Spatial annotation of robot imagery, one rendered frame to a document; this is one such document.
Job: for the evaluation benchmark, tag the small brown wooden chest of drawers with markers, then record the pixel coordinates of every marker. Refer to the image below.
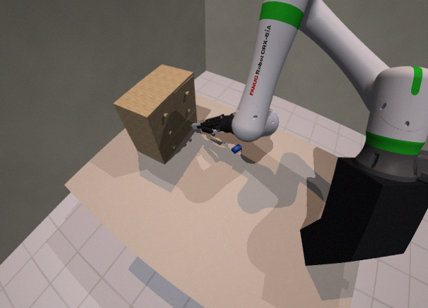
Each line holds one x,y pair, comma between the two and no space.
136,106

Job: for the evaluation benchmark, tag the brown wooden drawer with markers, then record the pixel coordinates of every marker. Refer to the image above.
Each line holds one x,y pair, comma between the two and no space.
186,110
171,145
184,92
186,127
164,135
162,114

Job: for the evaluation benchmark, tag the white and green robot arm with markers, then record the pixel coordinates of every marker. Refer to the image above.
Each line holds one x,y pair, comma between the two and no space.
397,127

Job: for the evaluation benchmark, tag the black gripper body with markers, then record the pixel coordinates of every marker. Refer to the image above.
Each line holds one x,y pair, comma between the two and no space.
223,126

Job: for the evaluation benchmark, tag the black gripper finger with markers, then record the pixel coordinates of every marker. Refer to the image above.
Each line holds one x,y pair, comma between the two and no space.
207,128
211,120

